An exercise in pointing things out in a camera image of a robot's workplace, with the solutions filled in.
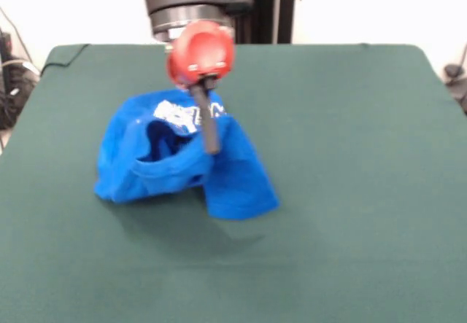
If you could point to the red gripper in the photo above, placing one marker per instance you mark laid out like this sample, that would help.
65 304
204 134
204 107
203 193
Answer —
204 49

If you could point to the blue printed t-shirt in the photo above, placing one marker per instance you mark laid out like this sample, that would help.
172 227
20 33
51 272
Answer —
237 177

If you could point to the dark green table cloth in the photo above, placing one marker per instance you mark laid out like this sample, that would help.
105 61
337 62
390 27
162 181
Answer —
328 155

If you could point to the black floor stand base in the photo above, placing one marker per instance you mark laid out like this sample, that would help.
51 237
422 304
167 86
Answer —
11 97
456 82

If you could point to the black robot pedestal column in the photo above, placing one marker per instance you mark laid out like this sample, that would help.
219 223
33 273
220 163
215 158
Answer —
270 9

